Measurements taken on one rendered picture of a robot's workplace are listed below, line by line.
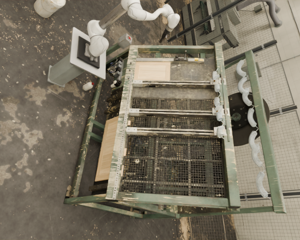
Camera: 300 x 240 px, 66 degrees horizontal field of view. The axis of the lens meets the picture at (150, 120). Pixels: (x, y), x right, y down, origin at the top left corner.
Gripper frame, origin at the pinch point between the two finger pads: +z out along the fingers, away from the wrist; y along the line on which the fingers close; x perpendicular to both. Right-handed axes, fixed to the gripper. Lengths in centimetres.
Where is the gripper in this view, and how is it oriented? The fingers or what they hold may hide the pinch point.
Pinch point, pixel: (161, 40)
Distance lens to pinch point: 313.9
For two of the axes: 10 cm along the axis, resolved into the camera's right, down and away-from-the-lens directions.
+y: -0.5, -9.1, 4.2
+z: -4.1, 4.0, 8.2
